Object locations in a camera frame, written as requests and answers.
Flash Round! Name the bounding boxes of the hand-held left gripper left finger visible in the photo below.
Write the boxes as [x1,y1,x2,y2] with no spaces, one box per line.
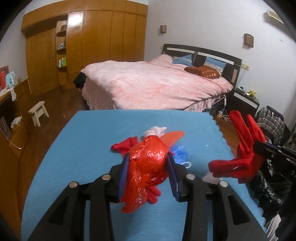
[27,153,130,241]

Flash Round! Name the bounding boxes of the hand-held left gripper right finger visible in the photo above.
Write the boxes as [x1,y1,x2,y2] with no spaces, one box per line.
[166,152,269,241]

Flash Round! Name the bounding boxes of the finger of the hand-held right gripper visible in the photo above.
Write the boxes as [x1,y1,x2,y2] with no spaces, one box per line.
[253,141,270,158]

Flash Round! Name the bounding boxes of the red fleece cloth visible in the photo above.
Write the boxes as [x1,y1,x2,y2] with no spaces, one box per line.
[208,110,266,184]

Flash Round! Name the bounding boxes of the red plastic bag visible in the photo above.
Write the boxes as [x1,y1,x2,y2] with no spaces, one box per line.
[120,136,169,214]

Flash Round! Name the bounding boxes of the red frayed cloth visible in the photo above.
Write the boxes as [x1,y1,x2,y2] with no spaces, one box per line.
[111,137,139,154]

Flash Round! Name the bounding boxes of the black lined trash bin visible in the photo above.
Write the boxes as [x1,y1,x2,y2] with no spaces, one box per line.
[248,158,294,223]

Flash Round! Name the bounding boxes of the pink socks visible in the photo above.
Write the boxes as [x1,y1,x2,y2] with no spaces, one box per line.
[144,126,167,138]

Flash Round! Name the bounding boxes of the blue plastic bag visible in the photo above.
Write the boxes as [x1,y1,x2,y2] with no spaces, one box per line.
[171,145,192,168]

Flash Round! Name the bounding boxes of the plaid bag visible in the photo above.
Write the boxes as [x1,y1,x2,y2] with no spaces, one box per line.
[256,108,286,144]

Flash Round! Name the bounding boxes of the dark nightstand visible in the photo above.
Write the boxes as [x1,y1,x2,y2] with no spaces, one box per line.
[230,87,260,118]

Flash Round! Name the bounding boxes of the blue tablecloth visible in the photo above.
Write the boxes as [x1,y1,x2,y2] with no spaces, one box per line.
[21,109,266,241]

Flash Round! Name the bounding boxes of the pink blanket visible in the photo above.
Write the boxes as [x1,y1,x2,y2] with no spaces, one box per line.
[81,54,234,111]

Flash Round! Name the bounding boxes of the blue pillow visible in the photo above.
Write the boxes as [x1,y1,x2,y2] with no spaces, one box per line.
[205,57,227,74]
[172,54,193,65]

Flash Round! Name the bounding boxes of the brown dotted cushion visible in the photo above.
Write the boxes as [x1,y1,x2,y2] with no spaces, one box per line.
[184,65,221,80]

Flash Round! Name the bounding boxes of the black cloth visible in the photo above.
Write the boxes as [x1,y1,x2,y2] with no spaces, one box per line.
[73,72,87,90]

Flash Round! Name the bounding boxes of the wooden stool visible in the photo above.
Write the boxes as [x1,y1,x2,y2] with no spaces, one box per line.
[28,101,49,127]

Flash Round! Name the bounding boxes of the bed with pink blanket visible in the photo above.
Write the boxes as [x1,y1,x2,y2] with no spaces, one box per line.
[74,44,243,112]

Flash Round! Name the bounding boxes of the white crumpled cloth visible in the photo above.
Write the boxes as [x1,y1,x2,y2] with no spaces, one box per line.
[10,116,23,128]

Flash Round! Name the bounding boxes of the air conditioner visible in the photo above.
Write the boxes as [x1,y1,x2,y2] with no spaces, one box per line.
[264,9,286,26]

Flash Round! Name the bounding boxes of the wooden side desk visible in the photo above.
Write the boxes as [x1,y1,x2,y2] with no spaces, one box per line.
[0,79,31,163]

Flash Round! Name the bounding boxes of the wooden door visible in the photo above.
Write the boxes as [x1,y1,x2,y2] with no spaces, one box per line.
[25,28,59,95]

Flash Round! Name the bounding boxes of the wooden wardrobe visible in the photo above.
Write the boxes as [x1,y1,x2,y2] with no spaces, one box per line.
[21,0,148,93]

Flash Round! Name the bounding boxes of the light blue kettle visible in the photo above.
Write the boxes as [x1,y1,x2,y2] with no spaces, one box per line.
[5,71,16,88]

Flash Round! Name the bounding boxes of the red printed poster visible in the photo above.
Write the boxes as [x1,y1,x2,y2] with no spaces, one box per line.
[0,65,10,91]

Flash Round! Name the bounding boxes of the white floor cable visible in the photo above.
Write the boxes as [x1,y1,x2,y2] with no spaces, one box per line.
[221,104,233,122]

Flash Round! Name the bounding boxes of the white charging cable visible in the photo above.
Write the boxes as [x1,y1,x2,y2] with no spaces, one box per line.
[0,130,22,150]

